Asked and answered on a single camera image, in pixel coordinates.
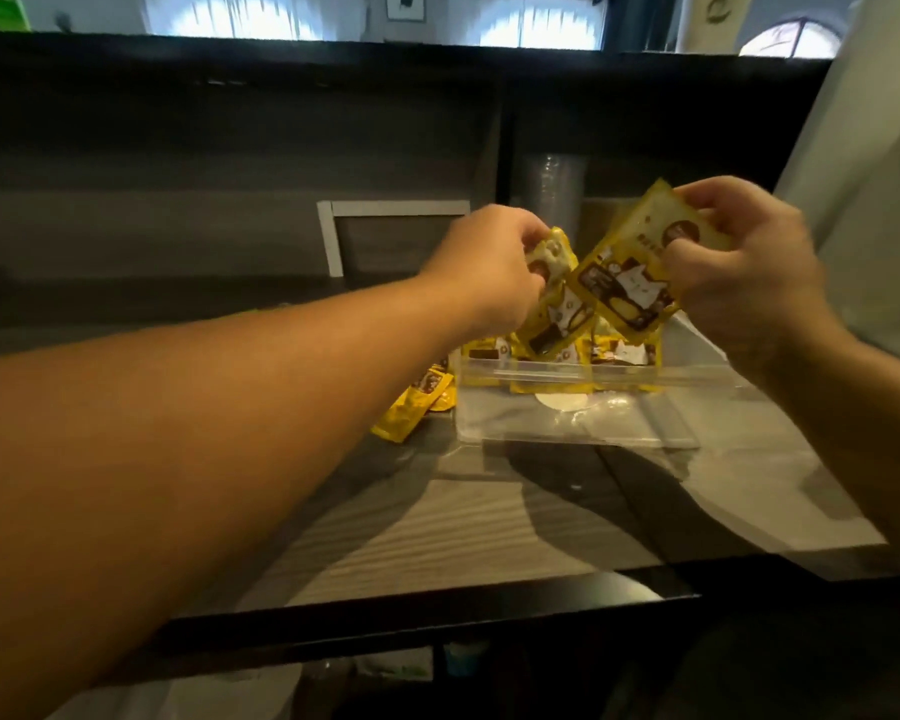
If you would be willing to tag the person's left forearm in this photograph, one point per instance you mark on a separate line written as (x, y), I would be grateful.
(195, 457)

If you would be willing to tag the white angled bracket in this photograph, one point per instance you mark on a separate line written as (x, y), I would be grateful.
(330, 247)

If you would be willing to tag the arched paned window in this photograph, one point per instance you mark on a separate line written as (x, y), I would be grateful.
(791, 41)

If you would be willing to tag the pile of yellow sachets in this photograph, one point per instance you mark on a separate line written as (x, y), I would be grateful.
(409, 412)

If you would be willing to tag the person's right forearm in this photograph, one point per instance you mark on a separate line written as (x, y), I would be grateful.
(870, 457)

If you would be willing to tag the person's right hand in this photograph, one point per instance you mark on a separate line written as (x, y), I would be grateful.
(757, 284)

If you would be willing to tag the wrapped stack of clear cups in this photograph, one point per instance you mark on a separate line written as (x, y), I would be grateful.
(555, 187)

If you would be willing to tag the dark portrait picture frame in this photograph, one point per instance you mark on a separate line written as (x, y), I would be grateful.
(405, 5)

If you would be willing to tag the yellow sachet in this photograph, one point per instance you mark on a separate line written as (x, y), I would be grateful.
(622, 284)
(562, 322)

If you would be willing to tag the dark curtain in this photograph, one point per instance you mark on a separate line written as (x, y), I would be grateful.
(641, 22)

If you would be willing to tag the small blue container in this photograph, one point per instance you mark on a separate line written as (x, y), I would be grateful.
(465, 658)

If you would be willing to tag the wrapped stack of white lids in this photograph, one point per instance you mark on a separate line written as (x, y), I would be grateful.
(232, 697)

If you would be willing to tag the white paper packet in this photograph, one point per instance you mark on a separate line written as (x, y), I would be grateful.
(394, 665)

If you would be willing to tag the person's left hand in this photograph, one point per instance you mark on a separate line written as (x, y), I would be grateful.
(487, 277)

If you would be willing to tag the white banner with green logo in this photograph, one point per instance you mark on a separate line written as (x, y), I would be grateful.
(712, 22)

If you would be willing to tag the clear plastic container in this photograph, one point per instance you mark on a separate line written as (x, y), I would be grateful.
(607, 419)

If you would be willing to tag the row of packets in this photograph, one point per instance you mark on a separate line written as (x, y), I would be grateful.
(622, 353)

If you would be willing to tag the bright curtained window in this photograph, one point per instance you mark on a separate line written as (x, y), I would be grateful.
(544, 26)
(232, 18)

